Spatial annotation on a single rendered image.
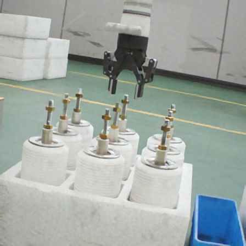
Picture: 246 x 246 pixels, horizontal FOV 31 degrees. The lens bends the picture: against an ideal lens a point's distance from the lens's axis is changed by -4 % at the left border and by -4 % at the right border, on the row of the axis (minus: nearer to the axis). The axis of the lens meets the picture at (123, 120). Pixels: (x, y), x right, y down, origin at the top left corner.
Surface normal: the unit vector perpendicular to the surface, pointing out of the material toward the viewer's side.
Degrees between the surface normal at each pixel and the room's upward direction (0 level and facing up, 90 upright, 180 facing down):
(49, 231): 90
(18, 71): 90
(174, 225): 90
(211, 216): 88
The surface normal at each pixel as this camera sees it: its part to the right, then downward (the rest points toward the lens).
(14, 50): -0.33, 0.13
